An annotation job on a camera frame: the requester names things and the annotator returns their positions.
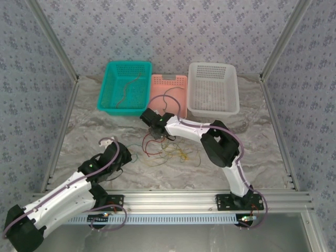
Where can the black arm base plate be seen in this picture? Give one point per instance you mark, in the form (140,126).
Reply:
(119,200)
(223,203)

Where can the small circuit board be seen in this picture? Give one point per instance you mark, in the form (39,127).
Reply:
(98,218)
(246,218)

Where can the pink plastic basket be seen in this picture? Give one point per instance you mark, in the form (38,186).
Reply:
(157,86)

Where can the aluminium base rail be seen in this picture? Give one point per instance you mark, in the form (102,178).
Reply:
(170,200)

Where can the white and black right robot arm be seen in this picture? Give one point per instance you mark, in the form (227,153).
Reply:
(183,128)

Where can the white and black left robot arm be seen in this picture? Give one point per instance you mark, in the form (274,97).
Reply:
(60,194)

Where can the aluminium frame post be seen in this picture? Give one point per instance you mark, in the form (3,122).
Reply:
(54,36)
(294,18)

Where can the teal plastic basket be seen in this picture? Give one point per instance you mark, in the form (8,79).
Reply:
(110,78)

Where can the white plastic basket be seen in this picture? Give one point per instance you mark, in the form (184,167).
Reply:
(215,86)

